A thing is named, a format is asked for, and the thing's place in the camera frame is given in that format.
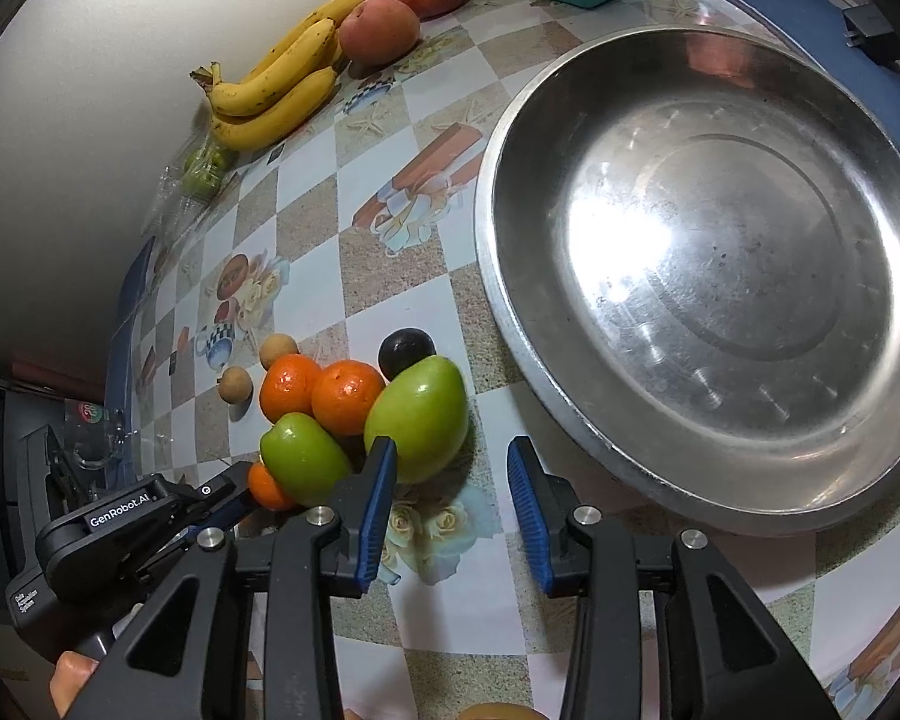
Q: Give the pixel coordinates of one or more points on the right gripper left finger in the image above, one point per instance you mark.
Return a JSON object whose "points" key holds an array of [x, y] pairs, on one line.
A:
{"points": [[184, 655]]}

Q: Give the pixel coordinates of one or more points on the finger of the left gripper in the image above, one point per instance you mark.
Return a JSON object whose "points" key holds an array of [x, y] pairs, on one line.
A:
{"points": [[220, 502]]}

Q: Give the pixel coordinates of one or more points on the orange tangerine small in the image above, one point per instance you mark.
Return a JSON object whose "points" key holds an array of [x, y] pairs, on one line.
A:
{"points": [[266, 490]]}

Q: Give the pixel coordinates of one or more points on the orange tangerine with stem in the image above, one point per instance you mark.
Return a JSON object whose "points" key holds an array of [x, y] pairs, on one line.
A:
{"points": [[343, 396]]}

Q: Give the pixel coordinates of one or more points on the dark plum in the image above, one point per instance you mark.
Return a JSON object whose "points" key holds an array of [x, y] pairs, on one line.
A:
{"points": [[402, 349]]}

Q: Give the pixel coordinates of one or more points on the person's left hand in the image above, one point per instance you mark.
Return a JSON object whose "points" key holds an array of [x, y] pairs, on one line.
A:
{"points": [[72, 671]]}

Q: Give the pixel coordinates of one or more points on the brown longan lower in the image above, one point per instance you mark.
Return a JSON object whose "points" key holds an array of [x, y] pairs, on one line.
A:
{"points": [[235, 385]]}

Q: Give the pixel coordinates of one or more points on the brown longan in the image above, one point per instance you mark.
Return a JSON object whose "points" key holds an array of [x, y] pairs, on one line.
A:
{"points": [[276, 346], [235, 385]]}

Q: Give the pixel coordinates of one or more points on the brown longan upper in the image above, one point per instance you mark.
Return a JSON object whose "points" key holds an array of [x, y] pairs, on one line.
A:
{"points": [[276, 346]]}

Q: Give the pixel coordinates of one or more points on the patterned plastic tablecloth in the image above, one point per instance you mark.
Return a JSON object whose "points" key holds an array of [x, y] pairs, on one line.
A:
{"points": [[315, 239]]}

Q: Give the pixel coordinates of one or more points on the bag of green fruit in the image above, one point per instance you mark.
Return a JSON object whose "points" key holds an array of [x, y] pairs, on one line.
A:
{"points": [[188, 185]]}

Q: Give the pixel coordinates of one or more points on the yellow banana bottom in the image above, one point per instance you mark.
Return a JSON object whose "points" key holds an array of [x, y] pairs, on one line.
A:
{"points": [[280, 120]]}

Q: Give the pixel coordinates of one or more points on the yellow banana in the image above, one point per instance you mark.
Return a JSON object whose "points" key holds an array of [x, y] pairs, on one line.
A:
{"points": [[250, 98], [334, 10], [280, 120]]}

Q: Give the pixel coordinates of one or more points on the large steel basin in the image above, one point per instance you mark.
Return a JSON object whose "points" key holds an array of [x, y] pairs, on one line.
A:
{"points": [[690, 242]]}

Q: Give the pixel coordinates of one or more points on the yellow banana middle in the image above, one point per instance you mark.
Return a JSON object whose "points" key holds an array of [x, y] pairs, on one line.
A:
{"points": [[250, 98]]}

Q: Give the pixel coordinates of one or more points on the peach-coloured apple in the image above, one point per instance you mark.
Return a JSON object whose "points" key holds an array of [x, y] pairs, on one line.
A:
{"points": [[378, 32]]}

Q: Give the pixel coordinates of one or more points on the yellow banana top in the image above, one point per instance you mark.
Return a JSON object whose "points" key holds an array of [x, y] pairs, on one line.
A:
{"points": [[334, 10]]}

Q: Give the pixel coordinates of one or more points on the blue checked cloth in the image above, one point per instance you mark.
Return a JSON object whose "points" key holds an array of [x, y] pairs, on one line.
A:
{"points": [[817, 28]]}

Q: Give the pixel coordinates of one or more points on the black power adapter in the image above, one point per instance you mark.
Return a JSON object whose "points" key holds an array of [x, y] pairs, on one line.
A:
{"points": [[869, 31]]}

